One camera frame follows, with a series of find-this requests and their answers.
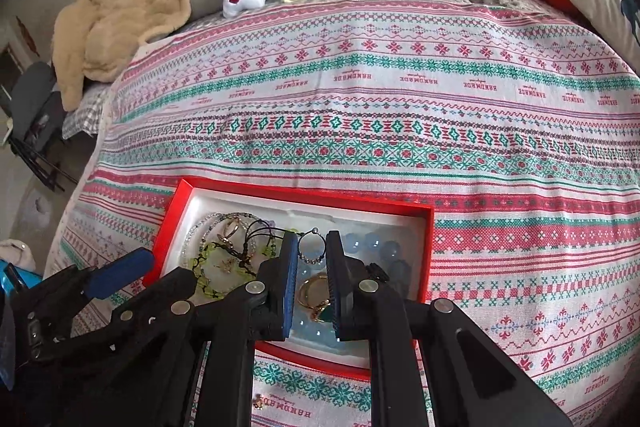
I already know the red jewelry box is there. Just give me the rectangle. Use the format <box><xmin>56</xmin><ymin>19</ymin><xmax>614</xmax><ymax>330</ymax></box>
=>
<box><xmin>143</xmin><ymin>176</ymin><xmax>434</xmax><ymax>379</ymax></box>

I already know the white deer print pillow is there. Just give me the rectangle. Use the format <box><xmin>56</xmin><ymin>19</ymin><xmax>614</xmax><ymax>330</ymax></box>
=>
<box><xmin>570</xmin><ymin>0</ymin><xmax>640</xmax><ymax>74</ymax></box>

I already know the green bead cord bracelet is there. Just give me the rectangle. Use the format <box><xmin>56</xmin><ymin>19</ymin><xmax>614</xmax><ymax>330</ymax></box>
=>
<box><xmin>188</xmin><ymin>218</ymin><xmax>279</xmax><ymax>301</ymax></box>

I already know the gold ring green stone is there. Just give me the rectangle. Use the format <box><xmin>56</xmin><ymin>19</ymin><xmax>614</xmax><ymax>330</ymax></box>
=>
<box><xmin>296</xmin><ymin>272</ymin><xmax>333</xmax><ymax>323</ymax></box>

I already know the light blue bead bracelet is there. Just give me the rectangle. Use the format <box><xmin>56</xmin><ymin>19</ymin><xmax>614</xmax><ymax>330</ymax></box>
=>
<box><xmin>294</xmin><ymin>231</ymin><xmax>414</xmax><ymax>343</ymax></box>

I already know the white green beaded necklace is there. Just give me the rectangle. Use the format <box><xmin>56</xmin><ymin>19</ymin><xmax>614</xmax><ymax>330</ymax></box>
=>
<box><xmin>180</xmin><ymin>210</ymin><xmax>264</xmax><ymax>268</ymax></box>

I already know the small gold stud earring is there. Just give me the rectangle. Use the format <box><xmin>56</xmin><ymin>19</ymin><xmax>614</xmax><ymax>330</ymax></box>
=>
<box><xmin>252</xmin><ymin>395</ymin><xmax>265</xmax><ymax>410</ymax></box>

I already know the patterned red green bedspread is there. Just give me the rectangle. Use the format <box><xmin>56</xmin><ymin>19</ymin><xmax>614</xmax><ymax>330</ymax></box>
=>
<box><xmin>46</xmin><ymin>0</ymin><xmax>639</xmax><ymax>426</ymax></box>

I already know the beige fleece blanket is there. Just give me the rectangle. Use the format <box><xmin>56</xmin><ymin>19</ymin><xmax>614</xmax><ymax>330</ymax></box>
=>
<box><xmin>52</xmin><ymin>0</ymin><xmax>192</xmax><ymax>112</ymax></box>

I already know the grey checked bedsheet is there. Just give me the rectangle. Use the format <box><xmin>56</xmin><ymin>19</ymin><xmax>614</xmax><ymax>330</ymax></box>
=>
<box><xmin>62</xmin><ymin>82</ymin><xmax>111</xmax><ymax>140</ymax></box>

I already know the dark folding chair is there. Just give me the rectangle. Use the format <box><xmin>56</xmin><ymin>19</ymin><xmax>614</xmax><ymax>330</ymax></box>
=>
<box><xmin>8</xmin><ymin>62</ymin><xmax>78</xmax><ymax>192</ymax></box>

